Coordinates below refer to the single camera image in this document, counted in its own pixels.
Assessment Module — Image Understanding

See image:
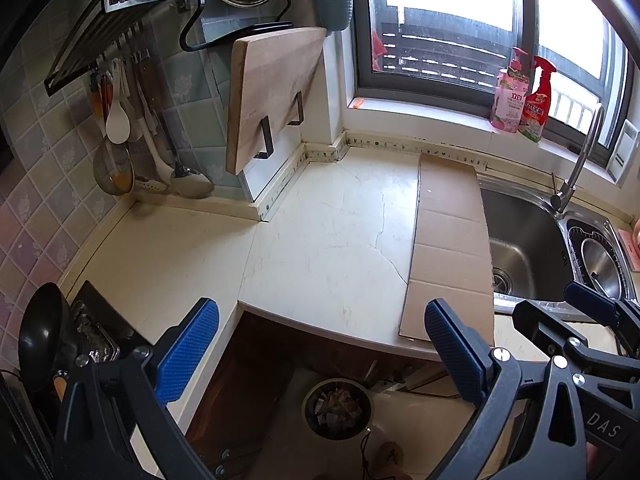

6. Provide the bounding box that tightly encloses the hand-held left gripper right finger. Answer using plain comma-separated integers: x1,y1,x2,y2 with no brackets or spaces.
424,298,593,480

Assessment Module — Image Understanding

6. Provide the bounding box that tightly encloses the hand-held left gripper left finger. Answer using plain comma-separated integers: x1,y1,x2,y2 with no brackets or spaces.
52,297,221,480

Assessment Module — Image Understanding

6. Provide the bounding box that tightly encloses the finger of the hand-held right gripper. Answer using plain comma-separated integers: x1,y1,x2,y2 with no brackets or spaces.
512,299,640,386
564,281,640,356

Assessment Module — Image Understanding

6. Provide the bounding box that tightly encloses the heap of wrappers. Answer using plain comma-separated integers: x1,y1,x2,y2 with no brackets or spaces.
312,387,365,431

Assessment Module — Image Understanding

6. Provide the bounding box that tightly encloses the round waste bin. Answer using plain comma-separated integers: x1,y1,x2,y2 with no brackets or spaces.
301,379,375,443

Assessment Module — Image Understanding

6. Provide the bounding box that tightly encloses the person's right hand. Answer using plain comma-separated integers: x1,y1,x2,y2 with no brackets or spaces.
584,441,601,480

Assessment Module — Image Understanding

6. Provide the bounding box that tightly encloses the steel bowl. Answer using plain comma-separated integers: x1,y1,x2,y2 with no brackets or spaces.
580,237,624,302

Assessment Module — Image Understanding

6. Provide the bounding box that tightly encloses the pink sponge holder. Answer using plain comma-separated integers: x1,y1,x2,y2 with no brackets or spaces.
617,225,640,272

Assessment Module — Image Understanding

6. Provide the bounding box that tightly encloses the black gas stove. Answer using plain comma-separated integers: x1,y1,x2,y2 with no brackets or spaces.
0,280,153,411

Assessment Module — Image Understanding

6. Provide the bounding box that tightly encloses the stainless steel sink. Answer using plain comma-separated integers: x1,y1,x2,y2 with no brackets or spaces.
477,175,640,322

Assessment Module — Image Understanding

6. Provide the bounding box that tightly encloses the brown cardboard sheet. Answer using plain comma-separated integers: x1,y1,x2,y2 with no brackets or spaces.
398,153,496,346

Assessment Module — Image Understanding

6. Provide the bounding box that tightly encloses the steel faucet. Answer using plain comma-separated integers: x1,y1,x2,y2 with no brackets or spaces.
550,105,606,213

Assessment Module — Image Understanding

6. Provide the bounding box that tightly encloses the black wok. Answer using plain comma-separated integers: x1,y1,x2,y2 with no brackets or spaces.
18,282,79,402

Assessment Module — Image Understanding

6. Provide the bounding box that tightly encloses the steel ladle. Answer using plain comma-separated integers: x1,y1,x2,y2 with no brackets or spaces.
145,60,216,200

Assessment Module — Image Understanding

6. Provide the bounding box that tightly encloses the white slotted turner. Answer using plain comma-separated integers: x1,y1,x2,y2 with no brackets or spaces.
134,97,172,194

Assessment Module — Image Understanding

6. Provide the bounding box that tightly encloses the metal mesh strainer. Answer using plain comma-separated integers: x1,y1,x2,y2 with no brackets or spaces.
92,135,136,197

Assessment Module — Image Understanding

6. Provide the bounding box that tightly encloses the red spray bottle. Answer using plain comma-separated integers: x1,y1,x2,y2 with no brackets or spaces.
517,56,557,143

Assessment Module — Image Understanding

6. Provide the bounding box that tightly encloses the patterned edge sealing strip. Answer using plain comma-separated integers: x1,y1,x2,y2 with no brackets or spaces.
259,130,490,223

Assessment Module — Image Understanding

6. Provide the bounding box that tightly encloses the pink soap bottle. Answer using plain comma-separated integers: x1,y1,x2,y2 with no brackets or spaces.
489,46,531,135

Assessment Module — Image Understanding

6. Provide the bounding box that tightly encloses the white plastic spoon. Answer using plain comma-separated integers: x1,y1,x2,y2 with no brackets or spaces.
122,75,147,142

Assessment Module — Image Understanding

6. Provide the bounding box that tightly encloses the white rice paddle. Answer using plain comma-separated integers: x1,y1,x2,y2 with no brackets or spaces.
105,57,132,145

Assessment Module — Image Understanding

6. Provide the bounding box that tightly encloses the wooden cutting board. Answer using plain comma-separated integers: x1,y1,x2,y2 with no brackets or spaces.
225,26,328,176

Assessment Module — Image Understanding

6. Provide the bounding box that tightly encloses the red cloth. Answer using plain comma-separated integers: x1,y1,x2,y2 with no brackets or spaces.
370,30,387,72

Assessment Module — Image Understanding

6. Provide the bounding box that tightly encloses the blue utensil holder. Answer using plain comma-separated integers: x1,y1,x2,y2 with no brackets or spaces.
316,0,355,37

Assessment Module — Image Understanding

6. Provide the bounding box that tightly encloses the black thin cord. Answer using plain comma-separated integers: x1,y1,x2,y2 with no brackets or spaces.
359,431,375,472

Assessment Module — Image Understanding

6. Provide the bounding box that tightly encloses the white wall socket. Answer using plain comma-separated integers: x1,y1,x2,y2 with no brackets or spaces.
606,120,640,184

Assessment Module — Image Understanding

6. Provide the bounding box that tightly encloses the black board bracket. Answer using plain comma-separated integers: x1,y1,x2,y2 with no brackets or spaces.
287,92,305,127
252,116,273,160

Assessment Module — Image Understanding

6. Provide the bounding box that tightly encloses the dark window frame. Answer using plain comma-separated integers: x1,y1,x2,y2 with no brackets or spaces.
352,0,632,167

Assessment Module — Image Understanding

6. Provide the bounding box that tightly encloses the black wire shelf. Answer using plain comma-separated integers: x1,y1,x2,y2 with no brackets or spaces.
179,0,322,54

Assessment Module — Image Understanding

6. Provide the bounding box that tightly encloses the metal wall rack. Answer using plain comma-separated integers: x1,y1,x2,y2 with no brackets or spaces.
44,0,194,97

